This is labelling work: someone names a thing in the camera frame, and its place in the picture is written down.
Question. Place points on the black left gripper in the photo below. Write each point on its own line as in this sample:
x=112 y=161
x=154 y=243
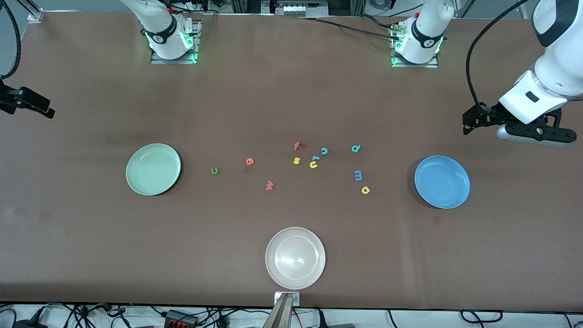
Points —
x=493 y=114

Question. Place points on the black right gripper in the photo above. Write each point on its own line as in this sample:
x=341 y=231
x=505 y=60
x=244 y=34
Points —
x=18 y=99

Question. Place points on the teal letter q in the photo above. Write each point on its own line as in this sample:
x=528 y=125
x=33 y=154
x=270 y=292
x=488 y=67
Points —
x=355 y=148

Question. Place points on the blue letter m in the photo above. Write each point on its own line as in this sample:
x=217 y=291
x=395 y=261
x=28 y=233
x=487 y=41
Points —
x=358 y=175

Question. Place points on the yellow letter d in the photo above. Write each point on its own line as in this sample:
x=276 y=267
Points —
x=365 y=190

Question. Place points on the pink letter w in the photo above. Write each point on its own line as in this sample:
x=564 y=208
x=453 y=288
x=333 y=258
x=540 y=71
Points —
x=269 y=185

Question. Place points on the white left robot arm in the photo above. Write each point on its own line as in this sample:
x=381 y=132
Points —
x=555 y=68

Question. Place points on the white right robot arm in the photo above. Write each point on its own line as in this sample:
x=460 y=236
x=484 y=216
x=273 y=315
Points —
x=163 y=27

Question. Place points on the blue plate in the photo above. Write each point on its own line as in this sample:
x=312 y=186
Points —
x=442 y=182

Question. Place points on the green plate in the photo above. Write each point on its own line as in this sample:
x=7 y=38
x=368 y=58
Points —
x=153 y=169

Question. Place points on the red letter f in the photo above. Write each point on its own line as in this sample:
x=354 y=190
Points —
x=298 y=146

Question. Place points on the white plate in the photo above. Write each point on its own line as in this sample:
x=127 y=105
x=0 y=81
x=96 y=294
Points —
x=295 y=258

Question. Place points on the black red power strip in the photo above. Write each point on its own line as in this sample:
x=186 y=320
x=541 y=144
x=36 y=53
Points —
x=180 y=317

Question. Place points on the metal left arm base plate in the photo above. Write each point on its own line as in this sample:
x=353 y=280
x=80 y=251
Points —
x=435 y=63

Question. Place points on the metal corner bracket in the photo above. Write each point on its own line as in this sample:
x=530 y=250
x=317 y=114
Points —
x=35 y=13

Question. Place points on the aluminium frame with connectors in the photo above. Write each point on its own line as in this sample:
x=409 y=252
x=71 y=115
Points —
x=300 y=7

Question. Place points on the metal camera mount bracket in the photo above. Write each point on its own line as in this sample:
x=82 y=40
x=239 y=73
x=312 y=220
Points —
x=281 y=310

